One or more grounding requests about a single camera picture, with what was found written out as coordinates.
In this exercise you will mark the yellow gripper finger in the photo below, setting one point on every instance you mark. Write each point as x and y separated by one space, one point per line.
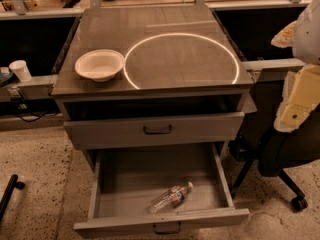
284 38

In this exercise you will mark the clear plastic water bottle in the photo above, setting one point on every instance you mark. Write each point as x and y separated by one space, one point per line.
170 199

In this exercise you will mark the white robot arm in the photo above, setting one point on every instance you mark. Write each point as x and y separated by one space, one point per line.
301 91

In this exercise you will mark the grey drawer cabinet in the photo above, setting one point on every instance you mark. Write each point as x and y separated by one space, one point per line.
178 62

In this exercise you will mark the grey open lower drawer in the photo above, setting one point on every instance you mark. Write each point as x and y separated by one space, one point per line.
161 190

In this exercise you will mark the grey upper drawer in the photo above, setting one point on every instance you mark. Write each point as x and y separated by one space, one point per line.
119 133

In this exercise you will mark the black office chair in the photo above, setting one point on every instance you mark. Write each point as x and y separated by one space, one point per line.
258 140

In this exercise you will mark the white paper bowl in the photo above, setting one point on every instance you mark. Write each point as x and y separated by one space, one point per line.
99 65

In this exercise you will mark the white paper cup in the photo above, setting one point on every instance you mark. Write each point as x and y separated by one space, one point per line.
20 69

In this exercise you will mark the dark plate at left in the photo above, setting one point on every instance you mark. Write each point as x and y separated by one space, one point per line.
6 78

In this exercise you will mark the black pole on floor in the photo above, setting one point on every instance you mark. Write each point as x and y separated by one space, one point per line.
13 184

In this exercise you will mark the black upper drawer handle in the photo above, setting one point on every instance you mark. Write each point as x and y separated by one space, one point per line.
157 131

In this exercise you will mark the black drawer handle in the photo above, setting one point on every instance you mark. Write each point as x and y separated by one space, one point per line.
157 131
167 228

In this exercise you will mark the black lower drawer handle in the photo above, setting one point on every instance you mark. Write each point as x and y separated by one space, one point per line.
167 228

